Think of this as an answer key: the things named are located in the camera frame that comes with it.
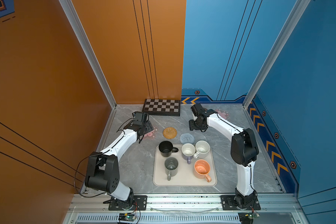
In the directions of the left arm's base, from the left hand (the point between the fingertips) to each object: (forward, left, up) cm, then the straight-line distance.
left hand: (147, 126), depth 91 cm
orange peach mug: (-24, -35, -11) cm, 44 cm away
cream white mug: (-10, -37, -10) cm, 40 cm away
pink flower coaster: (+1, -1, -13) cm, 13 cm away
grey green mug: (-22, -17, -11) cm, 30 cm away
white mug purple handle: (-12, -27, -9) cm, 31 cm away
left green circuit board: (-48, +6, -14) cm, 50 cm away
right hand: (+3, -31, -4) cm, 31 cm away
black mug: (-12, -13, -8) cm, 19 cm away
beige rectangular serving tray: (-22, -27, -11) cm, 36 cm away
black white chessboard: (+27, -8, -9) cm, 29 cm away
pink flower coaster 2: (+22, -60, -12) cm, 65 cm away
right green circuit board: (-47, -57, -12) cm, 75 cm away
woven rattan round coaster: (+3, -15, -12) cm, 20 cm away
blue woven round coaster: (-2, -27, -12) cm, 30 cm away
